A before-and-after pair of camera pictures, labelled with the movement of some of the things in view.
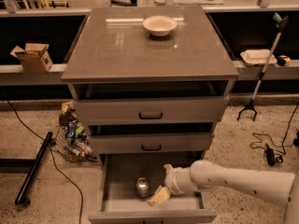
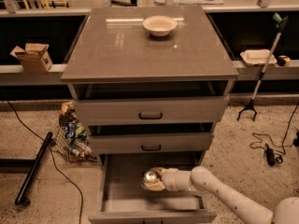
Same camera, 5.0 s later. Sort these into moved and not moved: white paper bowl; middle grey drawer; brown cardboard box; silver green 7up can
Moved: silver green 7up can
Not moved: brown cardboard box; middle grey drawer; white paper bowl
